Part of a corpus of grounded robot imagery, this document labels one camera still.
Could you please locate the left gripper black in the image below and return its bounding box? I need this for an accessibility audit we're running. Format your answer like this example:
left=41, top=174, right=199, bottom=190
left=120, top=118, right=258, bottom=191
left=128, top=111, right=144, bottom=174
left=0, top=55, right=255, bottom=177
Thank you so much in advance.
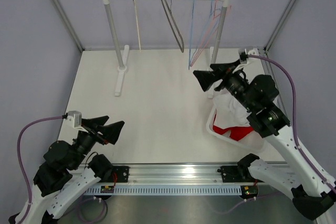
left=69, top=115, right=124, bottom=170

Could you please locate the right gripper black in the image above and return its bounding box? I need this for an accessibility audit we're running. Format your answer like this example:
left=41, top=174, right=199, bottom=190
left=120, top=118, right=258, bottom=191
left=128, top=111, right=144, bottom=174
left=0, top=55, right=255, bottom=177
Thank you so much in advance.
left=194, top=58, right=256, bottom=111

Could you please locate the white t shirt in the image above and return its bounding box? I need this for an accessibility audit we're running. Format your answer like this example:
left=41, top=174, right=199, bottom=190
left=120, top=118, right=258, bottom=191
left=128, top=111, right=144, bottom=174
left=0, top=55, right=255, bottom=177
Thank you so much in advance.
left=213, top=92, right=250, bottom=129

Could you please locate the silver hanger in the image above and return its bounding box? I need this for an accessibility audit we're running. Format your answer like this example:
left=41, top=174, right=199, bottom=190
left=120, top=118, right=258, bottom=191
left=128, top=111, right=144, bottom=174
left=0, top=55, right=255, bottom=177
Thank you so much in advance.
left=160, top=0, right=185, bottom=53

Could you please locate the red t shirt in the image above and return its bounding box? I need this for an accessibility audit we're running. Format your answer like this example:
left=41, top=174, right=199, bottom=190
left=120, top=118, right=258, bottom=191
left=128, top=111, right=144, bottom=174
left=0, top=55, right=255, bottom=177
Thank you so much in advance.
left=213, top=125, right=254, bottom=141

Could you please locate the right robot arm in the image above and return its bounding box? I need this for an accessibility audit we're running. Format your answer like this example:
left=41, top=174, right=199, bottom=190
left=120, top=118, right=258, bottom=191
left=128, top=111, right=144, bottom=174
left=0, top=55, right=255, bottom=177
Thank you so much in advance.
left=193, top=60, right=335, bottom=220

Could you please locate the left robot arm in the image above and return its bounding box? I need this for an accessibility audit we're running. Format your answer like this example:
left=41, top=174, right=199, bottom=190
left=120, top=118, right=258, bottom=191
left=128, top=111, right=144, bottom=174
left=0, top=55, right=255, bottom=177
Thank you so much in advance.
left=8, top=111, right=125, bottom=223

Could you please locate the cream wooden hanger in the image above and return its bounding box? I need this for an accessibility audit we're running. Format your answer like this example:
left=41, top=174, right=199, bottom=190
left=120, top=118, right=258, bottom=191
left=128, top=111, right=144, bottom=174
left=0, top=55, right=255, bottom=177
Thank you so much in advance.
left=132, top=0, right=142, bottom=52

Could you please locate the white plastic basket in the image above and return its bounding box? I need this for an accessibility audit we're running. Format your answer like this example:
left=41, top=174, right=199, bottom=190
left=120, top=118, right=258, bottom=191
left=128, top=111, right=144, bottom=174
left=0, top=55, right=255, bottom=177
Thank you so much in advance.
left=206, top=93, right=266, bottom=153

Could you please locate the clothes rack white silver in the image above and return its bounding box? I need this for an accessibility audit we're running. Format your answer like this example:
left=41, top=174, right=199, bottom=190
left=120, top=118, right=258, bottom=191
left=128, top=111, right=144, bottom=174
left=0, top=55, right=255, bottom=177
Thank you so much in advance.
left=102, top=0, right=230, bottom=97

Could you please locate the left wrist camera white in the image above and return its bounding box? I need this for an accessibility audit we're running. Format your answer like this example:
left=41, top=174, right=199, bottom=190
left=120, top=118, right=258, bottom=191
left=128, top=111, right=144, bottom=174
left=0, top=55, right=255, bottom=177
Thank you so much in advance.
left=65, top=111, right=82, bottom=129

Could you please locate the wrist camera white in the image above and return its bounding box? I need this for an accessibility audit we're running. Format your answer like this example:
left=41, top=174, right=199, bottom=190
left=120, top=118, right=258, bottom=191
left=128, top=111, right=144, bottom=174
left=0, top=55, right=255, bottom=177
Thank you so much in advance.
left=233, top=47, right=259, bottom=73
left=65, top=111, right=82, bottom=129

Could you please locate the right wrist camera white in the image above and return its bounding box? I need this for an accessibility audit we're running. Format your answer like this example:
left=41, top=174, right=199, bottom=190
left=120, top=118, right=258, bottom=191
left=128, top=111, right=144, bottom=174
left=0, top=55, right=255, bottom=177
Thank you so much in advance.
left=233, top=47, right=259, bottom=73

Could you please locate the aluminium rail frame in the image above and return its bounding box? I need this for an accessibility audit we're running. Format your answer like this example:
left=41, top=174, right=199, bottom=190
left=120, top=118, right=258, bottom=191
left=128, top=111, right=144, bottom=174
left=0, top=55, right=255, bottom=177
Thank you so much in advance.
left=62, top=163, right=293, bottom=185

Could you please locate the white slotted cable duct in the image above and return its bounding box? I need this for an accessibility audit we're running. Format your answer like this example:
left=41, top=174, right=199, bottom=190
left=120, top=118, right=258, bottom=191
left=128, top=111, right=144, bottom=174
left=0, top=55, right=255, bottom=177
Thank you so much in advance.
left=84, top=185, right=242, bottom=196

